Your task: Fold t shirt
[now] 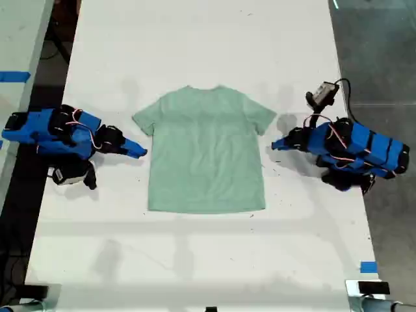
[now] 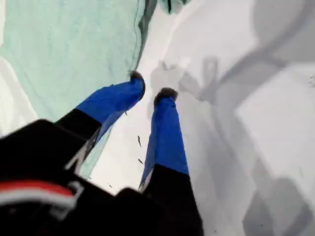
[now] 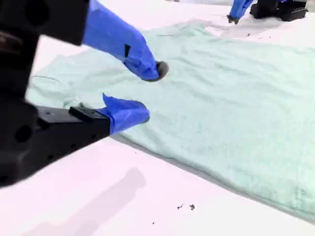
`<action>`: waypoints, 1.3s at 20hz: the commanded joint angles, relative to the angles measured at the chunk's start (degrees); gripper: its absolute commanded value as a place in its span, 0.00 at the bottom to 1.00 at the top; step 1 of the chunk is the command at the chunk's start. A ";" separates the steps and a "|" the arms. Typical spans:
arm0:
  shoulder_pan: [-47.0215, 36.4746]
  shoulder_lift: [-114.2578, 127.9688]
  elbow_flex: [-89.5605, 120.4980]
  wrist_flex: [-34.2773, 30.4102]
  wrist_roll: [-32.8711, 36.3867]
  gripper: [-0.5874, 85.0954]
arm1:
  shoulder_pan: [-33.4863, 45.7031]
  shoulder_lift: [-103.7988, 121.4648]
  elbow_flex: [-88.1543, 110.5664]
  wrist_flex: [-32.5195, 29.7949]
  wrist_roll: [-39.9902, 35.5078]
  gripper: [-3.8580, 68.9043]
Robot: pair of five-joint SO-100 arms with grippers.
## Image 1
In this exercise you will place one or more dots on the small black box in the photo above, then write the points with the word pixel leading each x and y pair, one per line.
pixel 36 291
pixel 373 288

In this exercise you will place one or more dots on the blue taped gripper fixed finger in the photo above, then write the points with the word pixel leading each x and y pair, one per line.
pixel 135 144
pixel 282 140

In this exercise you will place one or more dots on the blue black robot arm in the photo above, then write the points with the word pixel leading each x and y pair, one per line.
pixel 360 149
pixel 45 131

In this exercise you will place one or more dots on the pale green T-shirt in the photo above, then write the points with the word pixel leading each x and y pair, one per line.
pixel 204 152

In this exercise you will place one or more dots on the camera black stalk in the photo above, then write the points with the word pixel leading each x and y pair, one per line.
pixel 91 175
pixel 316 115

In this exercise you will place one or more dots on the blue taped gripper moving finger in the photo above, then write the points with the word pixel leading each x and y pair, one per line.
pixel 282 147
pixel 131 153

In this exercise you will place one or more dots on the long blue tape strip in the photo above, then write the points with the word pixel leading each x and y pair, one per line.
pixel 14 76

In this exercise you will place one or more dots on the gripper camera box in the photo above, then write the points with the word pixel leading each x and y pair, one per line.
pixel 66 175
pixel 323 92

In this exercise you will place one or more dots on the short blue tape piece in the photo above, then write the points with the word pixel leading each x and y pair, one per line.
pixel 368 267

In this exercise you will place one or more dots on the grey pipe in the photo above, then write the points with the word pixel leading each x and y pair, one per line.
pixel 380 305

